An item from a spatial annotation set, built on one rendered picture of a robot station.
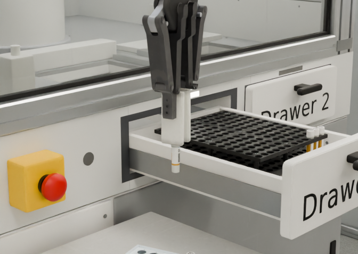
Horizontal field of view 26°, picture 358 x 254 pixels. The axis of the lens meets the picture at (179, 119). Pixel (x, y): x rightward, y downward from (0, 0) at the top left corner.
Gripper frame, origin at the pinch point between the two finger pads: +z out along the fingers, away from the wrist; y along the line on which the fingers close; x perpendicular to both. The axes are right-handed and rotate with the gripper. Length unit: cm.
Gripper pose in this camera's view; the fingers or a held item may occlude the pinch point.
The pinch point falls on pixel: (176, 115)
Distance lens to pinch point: 99.4
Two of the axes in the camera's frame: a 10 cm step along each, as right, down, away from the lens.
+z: 0.0, 9.6, 2.6
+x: -8.8, -1.3, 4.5
